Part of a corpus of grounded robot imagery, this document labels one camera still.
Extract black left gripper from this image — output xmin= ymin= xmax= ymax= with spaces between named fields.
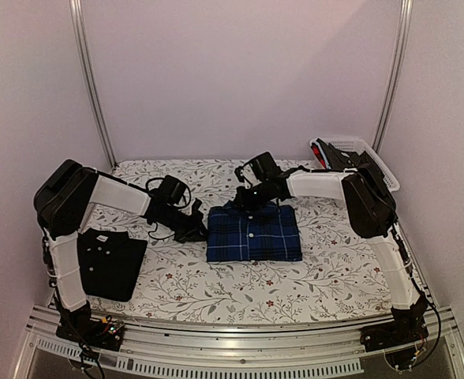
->
xmin=157 ymin=205 xmax=212 ymax=245

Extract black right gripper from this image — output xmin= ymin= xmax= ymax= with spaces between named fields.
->
xmin=233 ymin=180 xmax=272 ymax=210

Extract blue plaid long sleeve shirt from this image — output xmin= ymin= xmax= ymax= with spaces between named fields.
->
xmin=206 ymin=201 xmax=302 ymax=263

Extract black polo shirt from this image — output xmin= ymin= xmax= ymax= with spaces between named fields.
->
xmin=77 ymin=228 xmax=148 ymax=302

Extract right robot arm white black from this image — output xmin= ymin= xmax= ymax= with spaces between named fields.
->
xmin=233 ymin=152 xmax=428 ymax=344

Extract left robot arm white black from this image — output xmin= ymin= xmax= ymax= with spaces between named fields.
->
xmin=33 ymin=159 xmax=208 ymax=312

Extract dark striped shirt in basket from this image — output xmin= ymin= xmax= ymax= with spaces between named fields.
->
xmin=319 ymin=140 xmax=389 ymax=186

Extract white plastic laundry basket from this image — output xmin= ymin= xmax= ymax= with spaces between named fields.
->
xmin=309 ymin=137 xmax=401 ymax=194

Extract floral patterned table mat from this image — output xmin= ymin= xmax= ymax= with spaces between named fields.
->
xmin=80 ymin=158 xmax=425 ymax=325

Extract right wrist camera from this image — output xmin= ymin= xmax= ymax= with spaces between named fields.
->
xmin=234 ymin=163 xmax=255 ymax=188

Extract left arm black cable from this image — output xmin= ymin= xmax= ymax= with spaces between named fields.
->
xmin=144 ymin=177 xmax=192 ymax=210

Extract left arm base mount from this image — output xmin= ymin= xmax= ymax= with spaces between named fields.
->
xmin=56 ymin=313 xmax=125 ymax=351

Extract aluminium front rail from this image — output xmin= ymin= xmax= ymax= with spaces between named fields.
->
xmin=11 ymin=306 xmax=464 ymax=378

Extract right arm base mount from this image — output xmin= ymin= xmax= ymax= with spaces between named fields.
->
xmin=360 ymin=317 xmax=428 ymax=372

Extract left aluminium frame post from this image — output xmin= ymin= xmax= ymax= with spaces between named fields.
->
xmin=69 ymin=0 xmax=118 ymax=169

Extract aluminium frame post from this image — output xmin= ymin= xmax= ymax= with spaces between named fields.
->
xmin=372 ymin=0 xmax=413 ymax=153
xmin=69 ymin=0 xmax=118 ymax=169

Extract right aluminium frame post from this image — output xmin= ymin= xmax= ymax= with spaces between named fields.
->
xmin=372 ymin=0 xmax=413 ymax=153

